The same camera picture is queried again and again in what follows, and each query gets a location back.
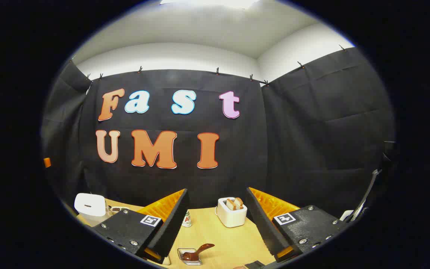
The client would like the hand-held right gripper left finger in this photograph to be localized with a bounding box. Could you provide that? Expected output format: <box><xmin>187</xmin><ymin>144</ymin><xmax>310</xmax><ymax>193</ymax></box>
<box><xmin>91</xmin><ymin>188</ymin><xmax>190</xmax><ymax>263</ymax></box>

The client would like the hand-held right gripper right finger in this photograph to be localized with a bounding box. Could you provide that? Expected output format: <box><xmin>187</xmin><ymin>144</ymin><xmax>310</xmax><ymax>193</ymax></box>
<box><xmin>246</xmin><ymin>187</ymin><xmax>350</xmax><ymax>264</ymax></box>

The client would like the metal wire chopstick holder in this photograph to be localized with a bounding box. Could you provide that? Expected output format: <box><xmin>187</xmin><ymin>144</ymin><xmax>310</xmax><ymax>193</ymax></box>
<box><xmin>177</xmin><ymin>248</ymin><xmax>203</xmax><ymax>266</ymax></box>

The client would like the brown wooden spoon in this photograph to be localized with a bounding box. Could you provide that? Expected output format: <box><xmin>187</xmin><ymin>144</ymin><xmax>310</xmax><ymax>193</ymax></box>
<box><xmin>182</xmin><ymin>244</ymin><xmax>215</xmax><ymax>262</ymax></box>

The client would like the white rice cooker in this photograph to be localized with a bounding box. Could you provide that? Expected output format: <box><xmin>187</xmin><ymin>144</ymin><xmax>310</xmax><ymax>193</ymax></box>
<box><xmin>74</xmin><ymin>193</ymin><xmax>113</xmax><ymax>226</ymax></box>

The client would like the white toaster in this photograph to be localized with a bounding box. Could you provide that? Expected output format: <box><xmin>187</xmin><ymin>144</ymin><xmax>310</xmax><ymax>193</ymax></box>
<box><xmin>215</xmin><ymin>197</ymin><xmax>248</xmax><ymax>228</ymax></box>

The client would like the white panel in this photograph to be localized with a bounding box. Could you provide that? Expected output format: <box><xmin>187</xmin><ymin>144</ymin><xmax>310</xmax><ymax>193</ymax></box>
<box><xmin>340</xmin><ymin>209</ymin><xmax>367</xmax><ymax>223</ymax></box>

